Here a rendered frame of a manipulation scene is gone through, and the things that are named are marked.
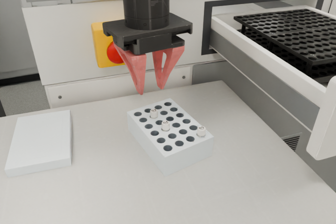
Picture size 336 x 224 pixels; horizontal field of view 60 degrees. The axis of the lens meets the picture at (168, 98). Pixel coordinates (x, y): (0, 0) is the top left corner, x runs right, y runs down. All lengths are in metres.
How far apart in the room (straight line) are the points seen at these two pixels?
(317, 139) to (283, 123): 0.51
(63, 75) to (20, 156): 0.18
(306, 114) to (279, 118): 0.46
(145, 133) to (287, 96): 0.21
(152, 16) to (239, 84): 0.41
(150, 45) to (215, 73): 0.34
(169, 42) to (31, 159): 0.26
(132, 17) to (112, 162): 0.22
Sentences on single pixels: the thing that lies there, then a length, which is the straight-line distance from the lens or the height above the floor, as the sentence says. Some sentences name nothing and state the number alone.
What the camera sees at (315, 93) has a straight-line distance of 0.40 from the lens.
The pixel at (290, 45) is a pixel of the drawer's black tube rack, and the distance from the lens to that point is 0.51.
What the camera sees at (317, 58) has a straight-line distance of 0.47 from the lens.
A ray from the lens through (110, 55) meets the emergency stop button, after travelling 0.50.
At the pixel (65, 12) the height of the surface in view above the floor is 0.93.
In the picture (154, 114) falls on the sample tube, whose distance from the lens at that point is 0.46.
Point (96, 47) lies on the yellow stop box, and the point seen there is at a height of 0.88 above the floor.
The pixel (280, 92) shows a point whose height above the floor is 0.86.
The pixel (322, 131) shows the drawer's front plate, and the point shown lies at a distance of 0.38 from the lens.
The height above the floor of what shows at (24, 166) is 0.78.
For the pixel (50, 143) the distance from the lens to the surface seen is 0.48.
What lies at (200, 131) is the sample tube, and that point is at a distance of 0.43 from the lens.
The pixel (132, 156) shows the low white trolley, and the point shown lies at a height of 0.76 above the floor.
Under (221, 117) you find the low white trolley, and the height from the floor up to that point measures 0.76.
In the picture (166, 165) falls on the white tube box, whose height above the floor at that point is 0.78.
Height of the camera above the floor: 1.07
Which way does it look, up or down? 33 degrees down
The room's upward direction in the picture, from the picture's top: straight up
